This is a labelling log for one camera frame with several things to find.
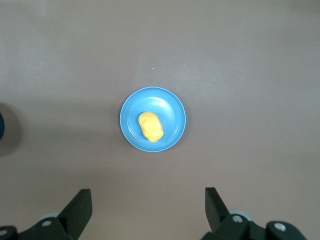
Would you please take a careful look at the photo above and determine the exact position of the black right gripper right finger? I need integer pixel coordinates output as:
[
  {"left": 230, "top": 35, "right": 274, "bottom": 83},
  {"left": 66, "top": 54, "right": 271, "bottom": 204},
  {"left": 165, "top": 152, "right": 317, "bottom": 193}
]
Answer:
[{"left": 202, "top": 186, "right": 253, "bottom": 240}]

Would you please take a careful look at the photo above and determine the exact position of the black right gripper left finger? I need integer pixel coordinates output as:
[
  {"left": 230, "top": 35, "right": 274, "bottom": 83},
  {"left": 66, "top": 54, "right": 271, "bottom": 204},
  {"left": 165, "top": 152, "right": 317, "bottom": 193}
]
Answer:
[{"left": 16, "top": 188, "right": 93, "bottom": 240}]

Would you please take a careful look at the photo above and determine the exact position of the yellow toy potato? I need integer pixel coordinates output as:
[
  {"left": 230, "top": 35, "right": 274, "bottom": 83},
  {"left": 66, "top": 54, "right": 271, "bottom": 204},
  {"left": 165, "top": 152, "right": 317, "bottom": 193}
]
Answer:
[{"left": 137, "top": 111, "right": 165, "bottom": 143}]

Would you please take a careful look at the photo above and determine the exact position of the blue round plate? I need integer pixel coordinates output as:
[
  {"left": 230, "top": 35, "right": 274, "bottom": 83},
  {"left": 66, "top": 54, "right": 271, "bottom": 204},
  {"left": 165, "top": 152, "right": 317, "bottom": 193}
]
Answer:
[{"left": 119, "top": 86, "right": 187, "bottom": 153}]

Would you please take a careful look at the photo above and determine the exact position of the black pot with blue handle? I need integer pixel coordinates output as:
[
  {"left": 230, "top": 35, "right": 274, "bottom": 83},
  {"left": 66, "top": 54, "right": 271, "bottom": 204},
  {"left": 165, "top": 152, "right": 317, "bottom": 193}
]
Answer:
[{"left": 0, "top": 111, "right": 6, "bottom": 141}]

